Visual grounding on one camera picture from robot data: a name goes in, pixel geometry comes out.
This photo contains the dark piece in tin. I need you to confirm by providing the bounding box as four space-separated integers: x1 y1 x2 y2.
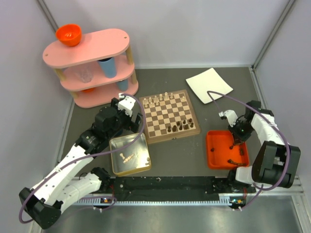
145 157 151 166

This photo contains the orange bowl under shelf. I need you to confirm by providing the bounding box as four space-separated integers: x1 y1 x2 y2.
81 88 95 93

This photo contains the white king chess piece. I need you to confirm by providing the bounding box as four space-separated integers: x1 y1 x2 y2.
164 92 169 100

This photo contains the white cable duct strip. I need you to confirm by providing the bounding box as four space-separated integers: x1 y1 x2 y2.
73 195 245 207

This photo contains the tall blue cup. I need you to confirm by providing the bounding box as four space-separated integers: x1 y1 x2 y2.
98 57 117 78

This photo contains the clear drinking glass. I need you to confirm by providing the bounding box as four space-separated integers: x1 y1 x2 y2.
73 63 93 83

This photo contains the orange bowl on shelf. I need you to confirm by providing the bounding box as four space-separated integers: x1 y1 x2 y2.
55 24 82 47

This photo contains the square metal tin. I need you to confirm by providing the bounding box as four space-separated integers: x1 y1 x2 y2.
109 133 152 177

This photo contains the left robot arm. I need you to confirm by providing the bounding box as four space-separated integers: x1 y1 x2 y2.
18 93 146 230

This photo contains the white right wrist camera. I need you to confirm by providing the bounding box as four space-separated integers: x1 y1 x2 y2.
219 110 238 127

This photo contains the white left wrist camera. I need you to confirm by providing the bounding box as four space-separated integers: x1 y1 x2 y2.
117 93 136 117

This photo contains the small blue cup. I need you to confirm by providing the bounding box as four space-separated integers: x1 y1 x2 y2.
117 79 128 92

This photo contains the white square plate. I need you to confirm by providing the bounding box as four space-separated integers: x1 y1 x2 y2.
186 68 233 104

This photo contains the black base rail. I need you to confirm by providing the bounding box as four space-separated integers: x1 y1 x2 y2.
112 176 244 201

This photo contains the light piece lying in tin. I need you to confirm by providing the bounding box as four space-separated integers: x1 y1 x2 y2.
123 154 135 164

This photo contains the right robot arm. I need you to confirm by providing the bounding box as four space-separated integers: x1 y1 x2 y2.
224 100 301 192

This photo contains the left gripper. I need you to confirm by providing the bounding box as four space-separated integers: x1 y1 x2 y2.
106 98 142 139

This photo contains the orange plastic tray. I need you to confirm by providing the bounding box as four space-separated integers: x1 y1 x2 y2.
206 130 249 170

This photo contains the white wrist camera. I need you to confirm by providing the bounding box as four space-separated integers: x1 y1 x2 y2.
117 93 136 117
219 110 238 127

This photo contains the pink three-tier shelf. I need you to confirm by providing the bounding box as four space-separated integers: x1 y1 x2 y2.
43 29 138 108

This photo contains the wooden chess board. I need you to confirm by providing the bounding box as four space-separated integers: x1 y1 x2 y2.
139 90 201 144

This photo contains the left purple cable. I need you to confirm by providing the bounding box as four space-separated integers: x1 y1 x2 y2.
18 93 146 223

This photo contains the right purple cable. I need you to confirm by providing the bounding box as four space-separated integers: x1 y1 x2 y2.
206 91 292 211

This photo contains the purple cable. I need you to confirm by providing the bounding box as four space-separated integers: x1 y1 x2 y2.
18 93 146 223
206 91 292 211

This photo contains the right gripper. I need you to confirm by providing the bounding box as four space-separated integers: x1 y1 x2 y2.
227 118 255 144

